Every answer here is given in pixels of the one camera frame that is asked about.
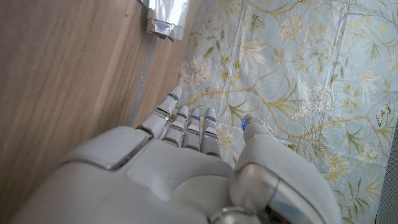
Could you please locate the crinkled aluminum foil sheet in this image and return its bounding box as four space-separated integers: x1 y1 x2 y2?
145 0 191 43

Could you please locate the black perforated panel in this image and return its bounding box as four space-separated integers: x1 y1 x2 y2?
375 119 398 224

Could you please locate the floral printed backdrop cloth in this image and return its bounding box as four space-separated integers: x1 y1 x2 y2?
177 0 398 224

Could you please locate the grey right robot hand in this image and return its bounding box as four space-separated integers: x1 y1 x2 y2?
9 85 343 224

